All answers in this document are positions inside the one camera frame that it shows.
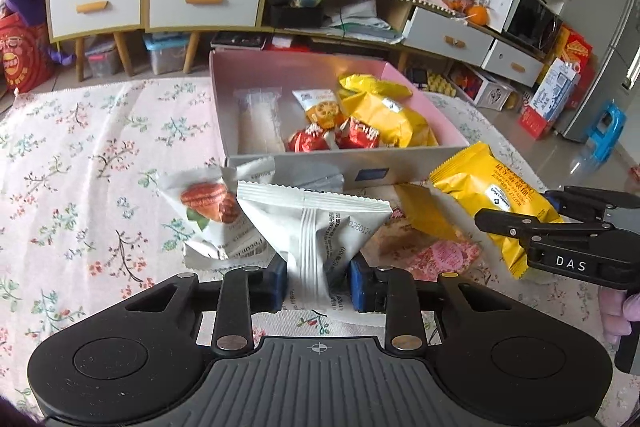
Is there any clear plastic storage box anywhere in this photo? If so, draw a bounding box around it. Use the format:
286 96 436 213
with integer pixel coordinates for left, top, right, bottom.
84 36 123 80

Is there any red gift bag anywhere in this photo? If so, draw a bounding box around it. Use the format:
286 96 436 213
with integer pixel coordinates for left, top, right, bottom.
0 14 56 94

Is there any floral tablecloth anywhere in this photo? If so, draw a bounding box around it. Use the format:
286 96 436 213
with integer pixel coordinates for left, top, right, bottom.
0 77 640 408

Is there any black basket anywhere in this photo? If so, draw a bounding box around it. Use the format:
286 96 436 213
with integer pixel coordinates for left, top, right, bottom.
267 0 326 29

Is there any blue plastic stool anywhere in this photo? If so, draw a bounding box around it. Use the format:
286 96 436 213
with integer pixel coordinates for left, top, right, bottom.
586 102 627 160

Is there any white red-print carton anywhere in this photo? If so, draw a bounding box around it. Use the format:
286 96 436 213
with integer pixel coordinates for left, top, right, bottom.
447 62 516 110

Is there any small plain yellow packet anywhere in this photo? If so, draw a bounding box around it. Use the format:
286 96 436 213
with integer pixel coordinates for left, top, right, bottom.
395 183 463 243

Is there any pink cardboard box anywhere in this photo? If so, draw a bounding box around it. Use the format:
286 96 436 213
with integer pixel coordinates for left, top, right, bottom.
208 50 471 188

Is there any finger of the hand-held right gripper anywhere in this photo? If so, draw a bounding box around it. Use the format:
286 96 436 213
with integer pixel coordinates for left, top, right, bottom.
474 207 607 245
544 185 640 223

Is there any yellow orange snack packet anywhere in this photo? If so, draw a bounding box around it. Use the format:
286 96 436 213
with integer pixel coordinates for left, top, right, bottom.
292 89 343 130

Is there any flat black box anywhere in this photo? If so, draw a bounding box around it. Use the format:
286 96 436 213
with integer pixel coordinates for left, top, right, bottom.
210 31 268 52

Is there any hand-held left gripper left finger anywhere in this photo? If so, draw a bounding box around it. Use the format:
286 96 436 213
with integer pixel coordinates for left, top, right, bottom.
120 254 288 354

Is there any blue white carton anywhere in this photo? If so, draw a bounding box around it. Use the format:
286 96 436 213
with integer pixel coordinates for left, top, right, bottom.
525 57 581 122

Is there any clear rice cracker packet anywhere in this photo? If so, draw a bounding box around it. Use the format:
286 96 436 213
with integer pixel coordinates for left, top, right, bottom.
232 88 287 155

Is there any black microwave oven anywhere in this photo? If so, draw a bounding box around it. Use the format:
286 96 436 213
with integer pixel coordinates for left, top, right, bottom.
502 0 563 52

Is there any wooden low cabinet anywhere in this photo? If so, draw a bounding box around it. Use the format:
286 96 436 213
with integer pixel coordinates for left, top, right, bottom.
260 0 551 88

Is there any yellow round-logo snack packet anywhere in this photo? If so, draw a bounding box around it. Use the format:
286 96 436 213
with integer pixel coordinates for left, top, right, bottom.
429 142 568 280

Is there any grey refrigerator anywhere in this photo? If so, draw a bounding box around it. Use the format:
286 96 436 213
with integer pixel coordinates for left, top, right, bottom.
555 0 640 142

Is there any white pecan snack packet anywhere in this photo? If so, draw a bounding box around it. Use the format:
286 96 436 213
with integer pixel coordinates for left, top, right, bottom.
156 167 283 270

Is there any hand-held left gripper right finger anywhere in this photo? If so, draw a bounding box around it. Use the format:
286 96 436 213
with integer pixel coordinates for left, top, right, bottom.
349 257 521 353

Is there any yellow egg tray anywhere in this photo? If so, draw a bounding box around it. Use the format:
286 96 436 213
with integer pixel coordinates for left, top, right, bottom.
425 72 458 98

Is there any pile of papers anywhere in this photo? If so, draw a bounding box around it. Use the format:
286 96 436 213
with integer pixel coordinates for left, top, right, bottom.
325 0 405 44

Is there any person's right hand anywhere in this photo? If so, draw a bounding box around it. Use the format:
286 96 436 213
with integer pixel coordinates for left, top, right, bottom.
601 292 634 344

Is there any grey drawer orange handle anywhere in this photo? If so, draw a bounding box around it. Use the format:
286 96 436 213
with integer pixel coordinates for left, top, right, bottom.
402 7 496 66
482 41 546 88

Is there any red yellow box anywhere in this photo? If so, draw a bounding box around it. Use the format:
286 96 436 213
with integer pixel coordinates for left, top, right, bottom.
552 24 593 72

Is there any clear storage box blue lid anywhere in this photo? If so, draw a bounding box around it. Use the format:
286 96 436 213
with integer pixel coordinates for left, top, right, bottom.
143 33 193 75

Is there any yellow blue-label snack packet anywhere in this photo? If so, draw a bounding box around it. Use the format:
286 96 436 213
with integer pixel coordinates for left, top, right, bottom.
345 93 438 148

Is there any pink floral snack packet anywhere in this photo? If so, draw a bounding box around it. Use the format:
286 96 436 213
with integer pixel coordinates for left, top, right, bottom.
372 237 483 283

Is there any white grey snack packet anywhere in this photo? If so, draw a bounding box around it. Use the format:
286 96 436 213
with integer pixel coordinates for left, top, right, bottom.
236 181 392 325

